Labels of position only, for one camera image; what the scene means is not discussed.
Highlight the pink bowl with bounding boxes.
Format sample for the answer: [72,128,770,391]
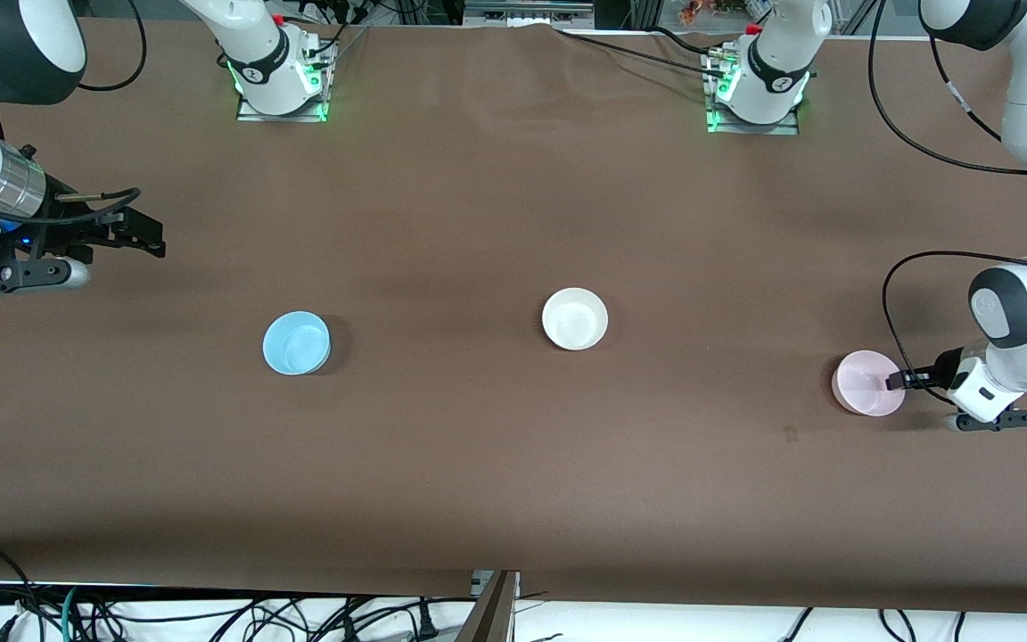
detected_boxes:
[831,350,906,417]

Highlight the light blue bowl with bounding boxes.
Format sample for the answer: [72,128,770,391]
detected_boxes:
[263,310,333,376]

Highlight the white bowl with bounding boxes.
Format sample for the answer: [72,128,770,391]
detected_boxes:
[541,287,609,351]

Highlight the brown table cover sheet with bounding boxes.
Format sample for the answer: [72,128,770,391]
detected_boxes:
[0,18,1027,616]

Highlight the orange object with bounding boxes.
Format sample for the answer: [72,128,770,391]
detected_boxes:
[681,0,746,24]

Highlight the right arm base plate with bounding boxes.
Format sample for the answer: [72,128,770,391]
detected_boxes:
[235,40,336,123]

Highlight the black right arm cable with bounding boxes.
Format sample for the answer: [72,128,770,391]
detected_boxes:
[0,0,148,226]

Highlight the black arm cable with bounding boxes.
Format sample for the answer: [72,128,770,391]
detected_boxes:
[867,0,1027,380]
[0,0,148,226]

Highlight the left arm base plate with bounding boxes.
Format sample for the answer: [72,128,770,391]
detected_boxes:
[705,45,801,136]

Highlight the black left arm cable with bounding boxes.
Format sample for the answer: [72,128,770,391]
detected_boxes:
[867,0,1027,380]

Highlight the tangled black floor cables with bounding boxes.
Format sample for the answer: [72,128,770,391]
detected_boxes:
[77,593,479,642]

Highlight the short black table cable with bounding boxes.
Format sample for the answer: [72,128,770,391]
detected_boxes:
[645,25,728,59]

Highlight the long black table cable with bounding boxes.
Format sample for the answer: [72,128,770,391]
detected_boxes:
[554,29,733,77]

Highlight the aluminium frame bar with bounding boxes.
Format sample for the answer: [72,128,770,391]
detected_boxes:
[464,0,595,28]

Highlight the metal post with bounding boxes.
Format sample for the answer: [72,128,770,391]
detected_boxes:
[456,571,521,642]

